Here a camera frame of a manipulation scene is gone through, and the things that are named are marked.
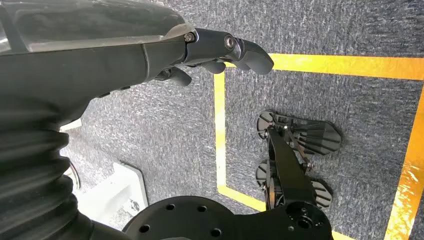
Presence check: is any round metal desk foot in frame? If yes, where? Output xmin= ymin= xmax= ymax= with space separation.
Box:
xmin=64 ymin=161 xmax=82 ymax=192

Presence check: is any white desk base panel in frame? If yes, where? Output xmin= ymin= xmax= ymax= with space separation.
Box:
xmin=59 ymin=118 xmax=150 ymax=230

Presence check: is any ribbed grey left arm sleeve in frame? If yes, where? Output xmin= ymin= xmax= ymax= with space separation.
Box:
xmin=0 ymin=99 xmax=133 ymax=240

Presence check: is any yellow floor tape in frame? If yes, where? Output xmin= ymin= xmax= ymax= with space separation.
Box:
xmin=213 ymin=52 xmax=424 ymax=240

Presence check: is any black robot foot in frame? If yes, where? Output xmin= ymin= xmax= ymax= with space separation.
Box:
xmin=255 ymin=109 xmax=344 ymax=210

